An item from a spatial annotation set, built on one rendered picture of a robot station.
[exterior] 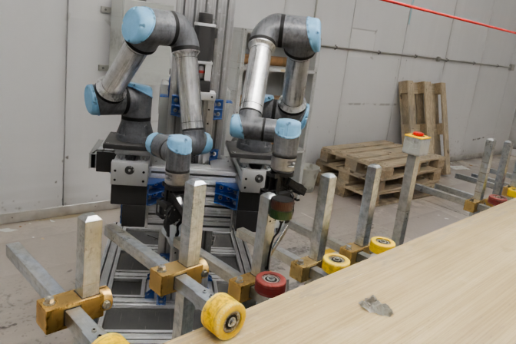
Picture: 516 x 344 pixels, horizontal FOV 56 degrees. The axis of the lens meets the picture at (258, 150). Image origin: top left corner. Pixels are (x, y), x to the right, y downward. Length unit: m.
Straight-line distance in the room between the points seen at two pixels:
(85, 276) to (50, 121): 2.83
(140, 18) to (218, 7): 0.60
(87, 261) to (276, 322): 0.43
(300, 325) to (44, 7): 3.01
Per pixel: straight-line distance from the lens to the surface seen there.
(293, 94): 1.90
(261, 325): 1.12
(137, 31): 1.60
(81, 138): 3.90
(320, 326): 1.16
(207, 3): 2.13
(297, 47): 1.73
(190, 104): 1.65
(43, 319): 1.05
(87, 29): 3.80
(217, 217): 2.10
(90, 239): 1.00
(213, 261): 1.45
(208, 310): 1.04
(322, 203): 1.49
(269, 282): 1.28
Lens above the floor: 1.51
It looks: 13 degrees down
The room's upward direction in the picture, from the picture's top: 7 degrees clockwise
